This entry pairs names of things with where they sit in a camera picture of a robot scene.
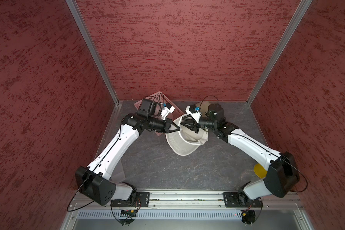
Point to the yellow pencil cup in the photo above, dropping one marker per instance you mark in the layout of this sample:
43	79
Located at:
260	171

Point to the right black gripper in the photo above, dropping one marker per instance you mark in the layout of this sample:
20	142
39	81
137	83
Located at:
190	121

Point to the white pink baseball cap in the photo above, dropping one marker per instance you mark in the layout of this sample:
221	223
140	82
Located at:
184	142

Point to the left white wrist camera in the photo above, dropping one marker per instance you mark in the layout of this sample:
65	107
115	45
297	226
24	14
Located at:
167	109

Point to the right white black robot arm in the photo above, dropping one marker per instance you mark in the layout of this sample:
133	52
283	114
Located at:
281	171

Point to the beige baseball cap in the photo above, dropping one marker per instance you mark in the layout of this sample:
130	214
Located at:
204	106

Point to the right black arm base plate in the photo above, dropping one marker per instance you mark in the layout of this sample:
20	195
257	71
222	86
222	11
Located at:
240	200

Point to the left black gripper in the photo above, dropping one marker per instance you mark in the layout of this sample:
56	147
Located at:
166	128

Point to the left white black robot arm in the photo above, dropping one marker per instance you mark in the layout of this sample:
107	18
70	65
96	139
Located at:
94	180

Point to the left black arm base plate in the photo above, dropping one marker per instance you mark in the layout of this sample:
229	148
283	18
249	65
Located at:
137	200

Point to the aluminium front rail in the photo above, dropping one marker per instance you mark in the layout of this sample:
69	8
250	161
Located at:
159	199

